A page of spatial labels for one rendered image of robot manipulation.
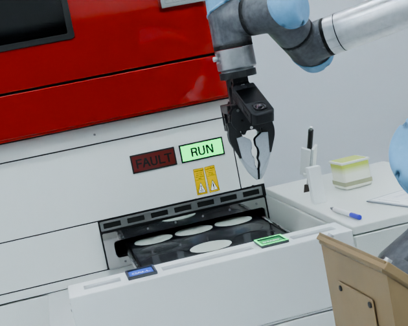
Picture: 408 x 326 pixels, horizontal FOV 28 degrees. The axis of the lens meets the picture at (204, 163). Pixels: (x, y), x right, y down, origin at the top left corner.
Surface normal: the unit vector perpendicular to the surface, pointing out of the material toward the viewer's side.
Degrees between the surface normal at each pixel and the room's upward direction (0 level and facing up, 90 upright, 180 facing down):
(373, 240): 90
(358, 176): 90
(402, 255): 35
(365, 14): 75
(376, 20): 100
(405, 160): 62
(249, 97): 28
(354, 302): 90
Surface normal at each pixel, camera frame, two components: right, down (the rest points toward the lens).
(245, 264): 0.20, 0.09
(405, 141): -0.57, -0.26
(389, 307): -0.95, 0.22
